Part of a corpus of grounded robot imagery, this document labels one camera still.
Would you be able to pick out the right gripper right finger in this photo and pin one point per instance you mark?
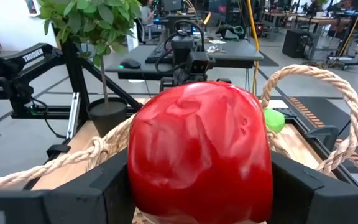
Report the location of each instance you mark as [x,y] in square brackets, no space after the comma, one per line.
[322,205]

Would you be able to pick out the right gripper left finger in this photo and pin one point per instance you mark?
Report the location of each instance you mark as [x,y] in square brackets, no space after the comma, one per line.
[57,205]

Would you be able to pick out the red bell pepper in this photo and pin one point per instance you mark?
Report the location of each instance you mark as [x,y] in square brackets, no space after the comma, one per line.
[197,149]

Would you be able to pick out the green apple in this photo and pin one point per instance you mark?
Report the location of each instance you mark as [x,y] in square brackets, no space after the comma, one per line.
[273,120]

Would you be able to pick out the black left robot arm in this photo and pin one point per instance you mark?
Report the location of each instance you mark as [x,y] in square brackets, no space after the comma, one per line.
[182,46]

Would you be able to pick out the black keyboard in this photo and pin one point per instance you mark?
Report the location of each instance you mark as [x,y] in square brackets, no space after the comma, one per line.
[158,53]

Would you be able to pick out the black computer mouse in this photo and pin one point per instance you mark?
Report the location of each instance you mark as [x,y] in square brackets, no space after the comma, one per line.
[130,63]

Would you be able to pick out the black office chair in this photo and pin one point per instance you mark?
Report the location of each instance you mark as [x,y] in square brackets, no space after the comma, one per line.
[141,32]

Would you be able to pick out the silver key bunch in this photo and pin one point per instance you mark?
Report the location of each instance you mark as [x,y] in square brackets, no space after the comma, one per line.
[215,49]

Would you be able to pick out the green potted plant black pot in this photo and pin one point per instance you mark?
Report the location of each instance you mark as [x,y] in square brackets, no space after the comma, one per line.
[104,115]

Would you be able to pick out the person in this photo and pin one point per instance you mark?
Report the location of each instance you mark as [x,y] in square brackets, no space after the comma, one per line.
[148,15]

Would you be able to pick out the black office desk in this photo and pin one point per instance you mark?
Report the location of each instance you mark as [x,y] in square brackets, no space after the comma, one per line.
[238,53]

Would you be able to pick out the black headset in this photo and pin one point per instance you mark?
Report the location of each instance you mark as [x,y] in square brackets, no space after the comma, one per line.
[228,32]

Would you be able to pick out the black orange-striped floor mat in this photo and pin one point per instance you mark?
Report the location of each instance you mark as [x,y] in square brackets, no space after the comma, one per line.
[337,112]

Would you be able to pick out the black box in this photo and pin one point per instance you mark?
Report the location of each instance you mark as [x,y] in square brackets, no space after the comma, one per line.
[295,43]

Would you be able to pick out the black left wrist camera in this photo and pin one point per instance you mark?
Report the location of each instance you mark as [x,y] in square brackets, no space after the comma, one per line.
[199,63]

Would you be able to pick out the silver metal rail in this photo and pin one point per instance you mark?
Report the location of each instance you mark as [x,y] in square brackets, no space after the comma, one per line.
[73,115]

